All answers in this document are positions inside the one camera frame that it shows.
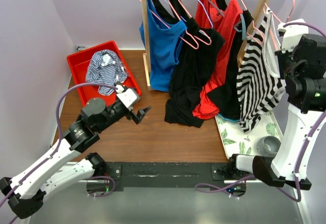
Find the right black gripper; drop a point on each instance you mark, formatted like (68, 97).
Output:
(282, 57)

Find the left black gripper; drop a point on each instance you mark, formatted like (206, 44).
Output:
(141, 112)

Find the black white striped tank top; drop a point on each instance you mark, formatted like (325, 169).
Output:
(259, 85)

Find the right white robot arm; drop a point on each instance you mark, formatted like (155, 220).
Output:
(306, 116)

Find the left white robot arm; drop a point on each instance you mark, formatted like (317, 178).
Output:
(27, 192)

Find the blue tank top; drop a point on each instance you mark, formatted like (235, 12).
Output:
(165, 47)

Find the black red tank top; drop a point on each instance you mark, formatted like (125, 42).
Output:
(225, 96)

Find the grey blue hanger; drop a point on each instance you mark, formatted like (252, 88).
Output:
(241, 25)

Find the blue white striped shirt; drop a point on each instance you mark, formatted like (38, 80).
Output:
(107, 68)

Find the wooden clothes rack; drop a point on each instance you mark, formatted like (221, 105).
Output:
(146, 56)

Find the red plastic bin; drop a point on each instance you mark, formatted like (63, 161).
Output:
(78, 64)

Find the floral pattern tray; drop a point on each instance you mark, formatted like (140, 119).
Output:
(235, 141)

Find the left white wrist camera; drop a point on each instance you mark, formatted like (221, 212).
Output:
(128, 96)

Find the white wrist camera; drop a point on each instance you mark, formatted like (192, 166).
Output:
(291, 35)
(128, 96)

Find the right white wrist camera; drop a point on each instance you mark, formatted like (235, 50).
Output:
(291, 35)

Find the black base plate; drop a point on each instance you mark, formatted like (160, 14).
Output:
(169, 174)

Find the aluminium frame rail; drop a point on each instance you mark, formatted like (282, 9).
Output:
(258, 203)

